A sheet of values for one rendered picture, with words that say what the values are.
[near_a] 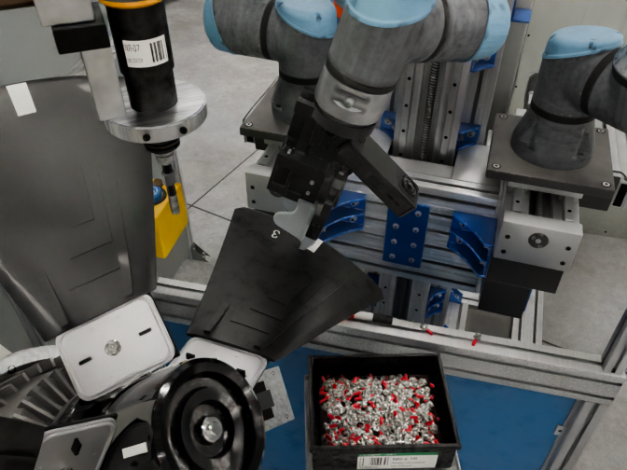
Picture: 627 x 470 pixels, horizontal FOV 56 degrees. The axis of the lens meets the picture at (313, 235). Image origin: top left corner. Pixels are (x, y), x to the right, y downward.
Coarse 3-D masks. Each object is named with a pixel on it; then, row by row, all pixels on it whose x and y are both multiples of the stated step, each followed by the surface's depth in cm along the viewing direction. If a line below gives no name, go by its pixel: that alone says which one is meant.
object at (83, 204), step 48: (0, 96) 53; (48, 96) 55; (0, 144) 52; (48, 144) 53; (96, 144) 55; (0, 192) 51; (48, 192) 52; (96, 192) 53; (144, 192) 54; (0, 240) 51; (48, 240) 51; (96, 240) 52; (144, 240) 53; (48, 288) 51; (96, 288) 51; (144, 288) 52; (48, 336) 51
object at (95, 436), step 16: (48, 432) 41; (64, 432) 42; (80, 432) 43; (96, 432) 44; (112, 432) 45; (48, 448) 42; (64, 448) 43; (96, 448) 45; (48, 464) 42; (64, 464) 44; (80, 464) 45; (96, 464) 46
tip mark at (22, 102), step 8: (8, 88) 54; (16, 88) 54; (24, 88) 54; (16, 96) 54; (24, 96) 54; (16, 104) 54; (24, 104) 54; (32, 104) 54; (24, 112) 54; (32, 112) 54
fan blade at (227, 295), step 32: (256, 224) 77; (224, 256) 72; (256, 256) 73; (288, 256) 74; (320, 256) 76; (224, 288) 68; (256, 288) 68; (288, 288) 69; (320, 288) 71; (352, 288) 74; (192, 320) 64; (224, 320) 64; (256, 320) 64; (288, 320) 65; (320, 320) 67; (256, 352) 60; (288, 352) 61
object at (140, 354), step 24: (120, 312) 52; (144, 312) 52; (72, 336) 51; (96, 336) 51; (120, 336) 51; (144, 336) 51; (168, 336) 52; (72, 360) 51; (96, 360) 51; (120, 360) 51; (144, 360) 51; (168, 360) 51; (96, 384) 51; (120, 384) 51
